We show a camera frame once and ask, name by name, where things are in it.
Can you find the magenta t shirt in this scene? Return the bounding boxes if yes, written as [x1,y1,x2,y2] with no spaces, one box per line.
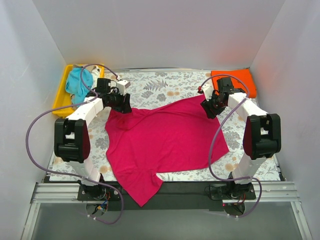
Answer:
[105,95,229,206]

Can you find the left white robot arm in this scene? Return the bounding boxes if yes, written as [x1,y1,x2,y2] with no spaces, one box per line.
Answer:
[54,78,132,200]

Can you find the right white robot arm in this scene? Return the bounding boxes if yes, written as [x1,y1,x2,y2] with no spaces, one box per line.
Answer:
[198,74,282,200]

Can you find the floral table mat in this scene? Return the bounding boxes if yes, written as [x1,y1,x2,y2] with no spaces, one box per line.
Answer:
[48,70,280,182]

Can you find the white t shirt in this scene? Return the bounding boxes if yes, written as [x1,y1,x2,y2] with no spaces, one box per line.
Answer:
[90,65,102,81]

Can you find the folded orange t shirt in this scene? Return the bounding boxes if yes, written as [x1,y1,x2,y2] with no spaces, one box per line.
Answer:
[210,69,258,99]

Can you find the beige t shirt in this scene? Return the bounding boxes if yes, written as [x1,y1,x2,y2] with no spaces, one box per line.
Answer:
[72,64,102,72]

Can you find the light blue t shirt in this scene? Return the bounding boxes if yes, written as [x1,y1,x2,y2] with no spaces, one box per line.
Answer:
[65,67,94,105]

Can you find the yellow plastic tray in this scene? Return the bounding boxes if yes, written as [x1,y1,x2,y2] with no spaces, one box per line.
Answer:
[53,64,104,118]

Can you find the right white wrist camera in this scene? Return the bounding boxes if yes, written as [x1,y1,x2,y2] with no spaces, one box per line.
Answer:
[198,84,214,102]

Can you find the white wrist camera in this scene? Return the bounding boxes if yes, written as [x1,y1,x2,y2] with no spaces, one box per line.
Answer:
[115,79,131,96]
[198,84,214,102]

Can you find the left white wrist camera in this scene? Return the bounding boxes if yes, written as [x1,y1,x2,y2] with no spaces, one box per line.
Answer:
[115,79,131,96]

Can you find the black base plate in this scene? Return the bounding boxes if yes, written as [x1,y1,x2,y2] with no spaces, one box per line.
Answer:
[77,181,259,211]

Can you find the aluminium rail frame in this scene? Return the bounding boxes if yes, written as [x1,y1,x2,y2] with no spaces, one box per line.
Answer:
[29,181,312,240]

